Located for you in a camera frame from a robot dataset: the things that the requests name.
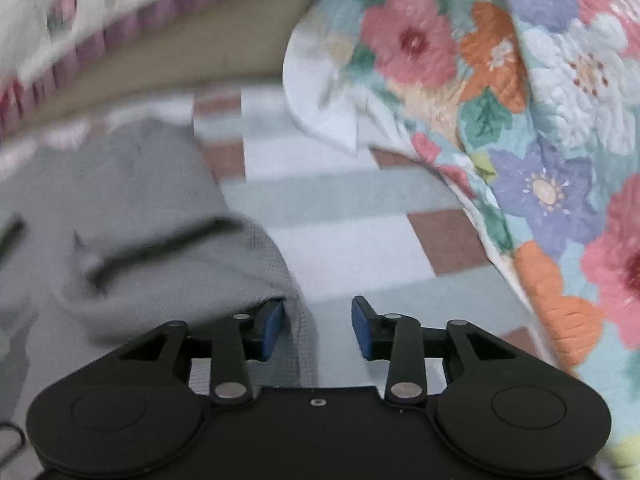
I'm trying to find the black cable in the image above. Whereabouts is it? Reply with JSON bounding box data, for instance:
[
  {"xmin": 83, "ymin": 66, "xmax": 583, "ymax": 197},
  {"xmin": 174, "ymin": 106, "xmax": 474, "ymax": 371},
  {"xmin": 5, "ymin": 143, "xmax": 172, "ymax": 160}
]
[{"xmin": 0, "ymin": 422, "xmax": 27, "ymax": 462}]

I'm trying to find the grey knit garment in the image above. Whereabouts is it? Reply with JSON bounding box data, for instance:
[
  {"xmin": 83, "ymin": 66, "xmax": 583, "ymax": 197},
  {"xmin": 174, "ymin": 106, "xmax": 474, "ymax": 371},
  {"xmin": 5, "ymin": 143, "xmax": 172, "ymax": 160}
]
[{"xmin": 0, "ymin": 117, "xmax": 321, "ymax": 461}]

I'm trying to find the floral quilt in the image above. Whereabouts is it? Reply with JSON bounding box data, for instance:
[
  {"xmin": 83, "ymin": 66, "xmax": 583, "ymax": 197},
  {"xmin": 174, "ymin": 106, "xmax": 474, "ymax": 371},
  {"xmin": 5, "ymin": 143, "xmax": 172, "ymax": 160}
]
[{"xmin": 282, "ymin": 0, "xmax": 640, "ymax": 480}]

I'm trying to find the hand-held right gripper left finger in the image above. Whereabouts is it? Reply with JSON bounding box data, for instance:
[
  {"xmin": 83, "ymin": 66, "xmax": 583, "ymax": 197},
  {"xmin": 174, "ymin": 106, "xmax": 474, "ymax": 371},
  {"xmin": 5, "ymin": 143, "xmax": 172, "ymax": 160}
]
[{"xmin": 117, "ymin": 299, "xmax": 287, "ymax": 407}]

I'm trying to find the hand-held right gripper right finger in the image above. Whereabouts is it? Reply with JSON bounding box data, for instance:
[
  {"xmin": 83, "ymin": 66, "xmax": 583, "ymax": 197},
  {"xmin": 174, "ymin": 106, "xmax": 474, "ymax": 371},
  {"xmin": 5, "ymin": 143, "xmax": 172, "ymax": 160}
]
[{"xmin": 351, "ymin": 296, "xmax": 518, "ymax": 407}]

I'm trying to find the checked bed sheet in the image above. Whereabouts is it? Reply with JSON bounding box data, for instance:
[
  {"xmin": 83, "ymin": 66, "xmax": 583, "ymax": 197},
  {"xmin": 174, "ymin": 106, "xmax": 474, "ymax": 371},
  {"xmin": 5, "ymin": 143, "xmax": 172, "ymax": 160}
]
[{"xmin": 0, "ymin": 85, "xmax": 556, "ymax": 391}]

